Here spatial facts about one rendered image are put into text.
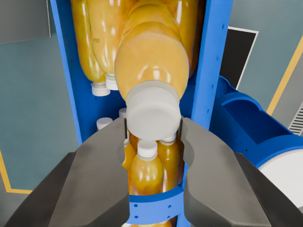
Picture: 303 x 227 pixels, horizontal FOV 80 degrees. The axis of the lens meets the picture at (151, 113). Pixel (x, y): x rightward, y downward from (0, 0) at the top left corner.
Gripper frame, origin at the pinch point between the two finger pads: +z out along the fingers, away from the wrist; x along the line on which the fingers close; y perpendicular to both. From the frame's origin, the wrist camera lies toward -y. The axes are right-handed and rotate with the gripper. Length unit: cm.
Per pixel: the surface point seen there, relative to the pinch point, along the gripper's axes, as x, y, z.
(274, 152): 39, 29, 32
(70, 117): -68, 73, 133
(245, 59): 69, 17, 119
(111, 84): -6.7, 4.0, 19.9
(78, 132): -14.1, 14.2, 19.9
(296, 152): 44, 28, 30
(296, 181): 48, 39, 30
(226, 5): 9.7, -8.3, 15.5
